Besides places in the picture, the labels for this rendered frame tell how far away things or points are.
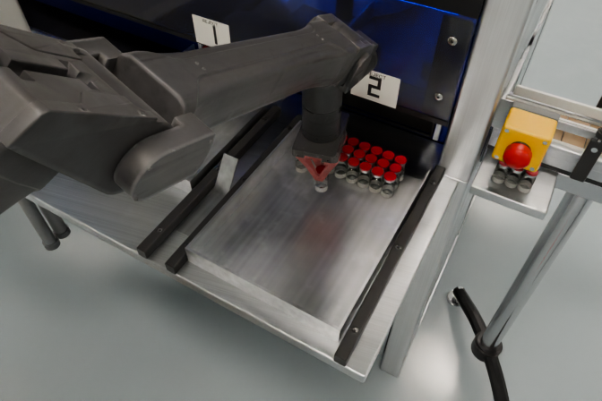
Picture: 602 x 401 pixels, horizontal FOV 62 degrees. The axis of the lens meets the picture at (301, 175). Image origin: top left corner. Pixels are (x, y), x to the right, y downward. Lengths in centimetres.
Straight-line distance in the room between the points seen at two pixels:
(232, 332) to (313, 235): 95
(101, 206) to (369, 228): 45
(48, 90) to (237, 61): 19
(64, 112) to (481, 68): 64
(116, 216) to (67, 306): 105
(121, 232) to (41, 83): 62
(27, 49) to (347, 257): 59
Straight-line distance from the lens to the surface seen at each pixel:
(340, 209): 84
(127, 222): 87
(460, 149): 88
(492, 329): 153
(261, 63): 43
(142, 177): 30
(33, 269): 205
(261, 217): 83
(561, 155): 98
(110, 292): 189
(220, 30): 99
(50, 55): 30
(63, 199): 95
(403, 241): 79
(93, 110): 26
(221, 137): 97
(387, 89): 86
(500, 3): 74
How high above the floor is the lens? 153
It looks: 47 degrees down
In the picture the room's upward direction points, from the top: straight up
